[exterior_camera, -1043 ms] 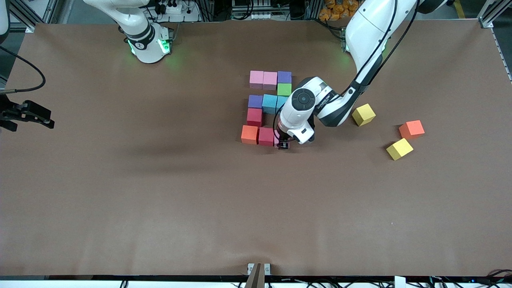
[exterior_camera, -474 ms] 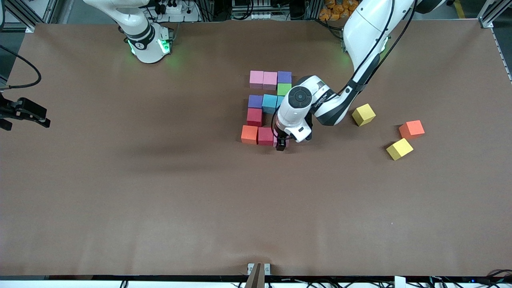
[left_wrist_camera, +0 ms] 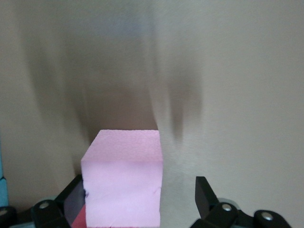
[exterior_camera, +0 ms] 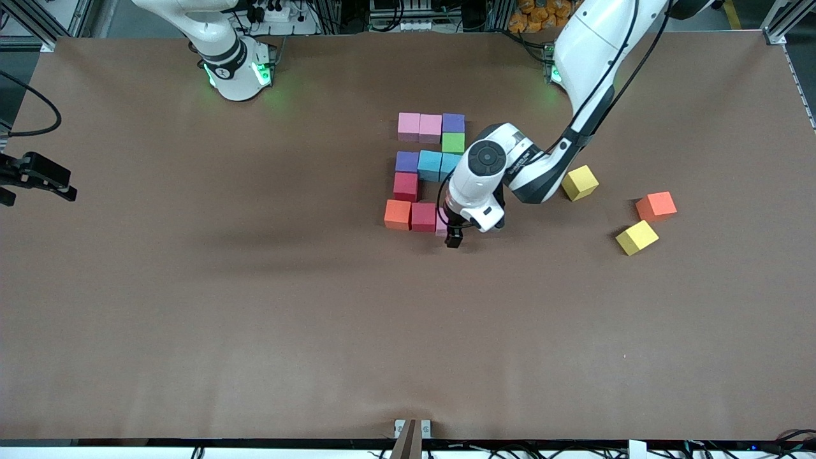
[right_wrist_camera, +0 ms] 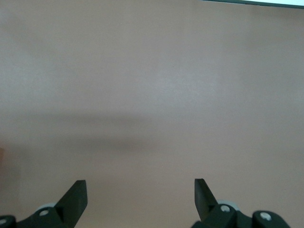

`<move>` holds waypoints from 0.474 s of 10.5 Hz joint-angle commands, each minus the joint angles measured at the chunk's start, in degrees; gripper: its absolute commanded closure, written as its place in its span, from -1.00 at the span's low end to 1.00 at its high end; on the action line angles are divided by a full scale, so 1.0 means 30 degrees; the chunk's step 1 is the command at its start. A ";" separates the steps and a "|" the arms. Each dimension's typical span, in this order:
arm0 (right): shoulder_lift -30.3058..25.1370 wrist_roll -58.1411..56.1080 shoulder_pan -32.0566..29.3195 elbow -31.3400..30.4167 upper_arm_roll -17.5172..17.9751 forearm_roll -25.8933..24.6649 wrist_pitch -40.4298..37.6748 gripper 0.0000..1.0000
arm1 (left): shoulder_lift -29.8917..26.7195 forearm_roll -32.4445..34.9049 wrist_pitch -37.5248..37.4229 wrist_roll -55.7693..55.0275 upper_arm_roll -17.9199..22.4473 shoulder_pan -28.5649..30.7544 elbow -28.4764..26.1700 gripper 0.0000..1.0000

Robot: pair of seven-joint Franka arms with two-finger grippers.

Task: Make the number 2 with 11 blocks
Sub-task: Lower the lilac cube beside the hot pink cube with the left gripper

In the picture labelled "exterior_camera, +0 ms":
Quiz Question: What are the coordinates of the grey camera pole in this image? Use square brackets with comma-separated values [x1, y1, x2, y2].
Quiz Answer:
[390, 419, 419, 459]

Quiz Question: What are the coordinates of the white power strip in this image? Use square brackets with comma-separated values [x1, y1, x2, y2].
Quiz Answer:
[245, 0, 319, 36]

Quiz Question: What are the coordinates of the metal mounting bracket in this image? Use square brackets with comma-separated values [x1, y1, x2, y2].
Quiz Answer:
[394, 419, 432, 439]

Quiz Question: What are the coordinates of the white equipment box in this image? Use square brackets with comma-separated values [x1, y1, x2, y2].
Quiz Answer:
[368, 0, 435, 33]

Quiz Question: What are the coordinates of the aluminium frame profile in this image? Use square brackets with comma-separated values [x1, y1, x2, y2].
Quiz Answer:
[762, 0, 816, 45]
[0, 0, 96, 53]

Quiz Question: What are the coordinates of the bag of orange objects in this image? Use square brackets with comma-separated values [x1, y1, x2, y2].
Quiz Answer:
[508, 0, 578, 34]

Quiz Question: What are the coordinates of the red foam cube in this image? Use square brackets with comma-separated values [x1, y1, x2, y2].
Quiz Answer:
[393, 172, 419, 203]
[410, 202, 438, 233]

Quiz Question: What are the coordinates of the orange foam cube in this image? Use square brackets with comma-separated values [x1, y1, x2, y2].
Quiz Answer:
[384, 200, 413, 231]
[636, 191, 678, 223]

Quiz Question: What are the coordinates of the brown paper table cover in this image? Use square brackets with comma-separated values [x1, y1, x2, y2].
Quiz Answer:
[0, 32, 816, 441]

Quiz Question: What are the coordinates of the yellow foam cube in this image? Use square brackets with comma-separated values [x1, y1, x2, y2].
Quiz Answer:
[560, 164, 600, 202]
[616, 220, 660, 256]

